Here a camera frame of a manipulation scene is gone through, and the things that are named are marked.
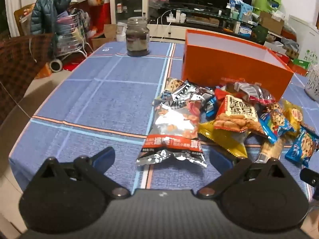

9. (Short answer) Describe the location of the dark teal down jacket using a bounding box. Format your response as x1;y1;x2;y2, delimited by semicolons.
30;0;73;35

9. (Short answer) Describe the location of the red cabinet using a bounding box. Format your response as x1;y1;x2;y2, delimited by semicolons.
88;2;111;38

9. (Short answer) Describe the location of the blue plaid tablecloth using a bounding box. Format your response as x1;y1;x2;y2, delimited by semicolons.
9;42;319;202

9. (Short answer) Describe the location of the tape roll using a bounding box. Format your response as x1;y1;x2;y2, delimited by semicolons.
49;60;63;72

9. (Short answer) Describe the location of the blue white milk carton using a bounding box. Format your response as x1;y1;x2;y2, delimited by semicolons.
228;0;243;12

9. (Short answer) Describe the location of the brown checkered chair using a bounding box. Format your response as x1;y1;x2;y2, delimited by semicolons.
0;33;57;125

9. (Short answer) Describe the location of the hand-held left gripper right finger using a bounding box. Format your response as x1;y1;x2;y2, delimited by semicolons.
198;149;292;200

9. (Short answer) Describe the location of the clear biscuit roll packet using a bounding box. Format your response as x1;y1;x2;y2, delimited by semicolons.
255;136;286;163

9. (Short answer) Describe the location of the small blue snack packet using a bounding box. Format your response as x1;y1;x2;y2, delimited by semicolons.
205;97;217;119

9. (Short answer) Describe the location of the white chest appliance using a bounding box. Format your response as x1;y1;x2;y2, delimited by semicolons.
289;15;319;63

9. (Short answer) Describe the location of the yellow red snack packet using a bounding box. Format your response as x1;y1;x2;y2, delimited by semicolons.
283;100;304;136

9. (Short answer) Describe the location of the black silver snack packet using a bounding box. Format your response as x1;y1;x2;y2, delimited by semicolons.
162;82;216;105

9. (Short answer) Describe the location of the glass jar with dark contents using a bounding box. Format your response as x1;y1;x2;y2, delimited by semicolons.
125;17;150;57

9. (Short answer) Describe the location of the open cardboard box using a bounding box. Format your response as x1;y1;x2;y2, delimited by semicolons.
91;24;117;51

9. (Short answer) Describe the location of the orange cardboard box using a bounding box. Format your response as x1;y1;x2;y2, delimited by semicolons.
181;29;294;102

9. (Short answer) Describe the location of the white plastic tub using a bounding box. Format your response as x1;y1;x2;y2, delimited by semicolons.
116;22;128;42

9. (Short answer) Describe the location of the orange bean snack packet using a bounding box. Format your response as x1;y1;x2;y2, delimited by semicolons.
214;88;265;136

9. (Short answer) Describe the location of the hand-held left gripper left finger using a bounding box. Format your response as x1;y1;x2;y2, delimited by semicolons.
37;146;131;200

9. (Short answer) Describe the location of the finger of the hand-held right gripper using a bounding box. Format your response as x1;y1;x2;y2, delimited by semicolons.
300;168;319;187

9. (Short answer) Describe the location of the white patterned mug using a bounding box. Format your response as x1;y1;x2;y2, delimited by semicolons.
304;65;319;101

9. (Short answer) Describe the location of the brown cardboard box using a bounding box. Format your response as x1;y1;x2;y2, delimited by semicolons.
259;11;285;35

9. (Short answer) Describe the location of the white cookie packet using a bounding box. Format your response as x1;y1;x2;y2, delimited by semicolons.
164;78;186;92

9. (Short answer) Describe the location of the white glass-door cabinet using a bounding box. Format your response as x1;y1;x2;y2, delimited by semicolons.
110;0;149;25

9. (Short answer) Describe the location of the red white carton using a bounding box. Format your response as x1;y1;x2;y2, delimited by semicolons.
264;41;289;64

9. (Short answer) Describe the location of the white curtain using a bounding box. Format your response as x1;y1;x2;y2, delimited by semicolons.
4;0;38;38

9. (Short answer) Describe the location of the dark green bag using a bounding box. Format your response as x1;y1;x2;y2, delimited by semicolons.
252;25;269;44

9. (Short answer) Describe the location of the wooden chair back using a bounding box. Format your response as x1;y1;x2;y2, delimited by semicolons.
14;4;35;36

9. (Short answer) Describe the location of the metal wire cart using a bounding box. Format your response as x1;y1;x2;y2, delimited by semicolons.
53;10;88;71

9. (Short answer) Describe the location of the blue cookie packet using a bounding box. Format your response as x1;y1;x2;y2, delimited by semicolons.
258;110;294;142
285;126;319;168

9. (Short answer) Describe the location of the clear brown cake packet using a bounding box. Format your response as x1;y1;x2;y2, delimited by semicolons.
225;82;276;105

